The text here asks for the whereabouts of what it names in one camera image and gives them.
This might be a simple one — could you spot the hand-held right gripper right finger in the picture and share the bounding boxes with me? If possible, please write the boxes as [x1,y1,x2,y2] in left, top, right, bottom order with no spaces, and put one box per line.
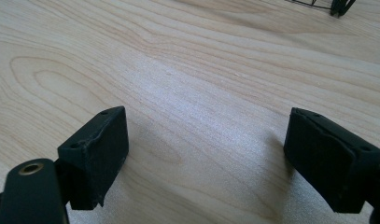
[283,106,380,215]

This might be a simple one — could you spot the black wire rack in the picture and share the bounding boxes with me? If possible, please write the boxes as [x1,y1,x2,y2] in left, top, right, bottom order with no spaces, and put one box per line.
[285,0,357,19]

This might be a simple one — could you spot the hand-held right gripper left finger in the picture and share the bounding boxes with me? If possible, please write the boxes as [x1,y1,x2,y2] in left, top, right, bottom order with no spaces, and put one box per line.
[54,105,130,211]

